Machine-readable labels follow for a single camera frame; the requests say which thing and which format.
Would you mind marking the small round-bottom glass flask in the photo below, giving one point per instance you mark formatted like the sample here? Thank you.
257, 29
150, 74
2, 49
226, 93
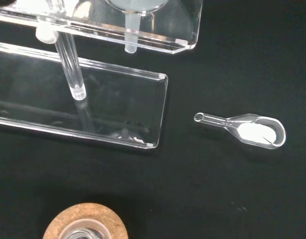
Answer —
83, 230

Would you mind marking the black bench cloth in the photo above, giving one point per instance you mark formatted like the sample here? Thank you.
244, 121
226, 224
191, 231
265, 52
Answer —
217, 186

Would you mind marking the clear acrylic funnel stand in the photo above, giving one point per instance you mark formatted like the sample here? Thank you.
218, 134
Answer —
93, 82

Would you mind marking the glass weighing funnel with powder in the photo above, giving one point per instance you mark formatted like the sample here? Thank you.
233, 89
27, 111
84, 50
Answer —
252, 130

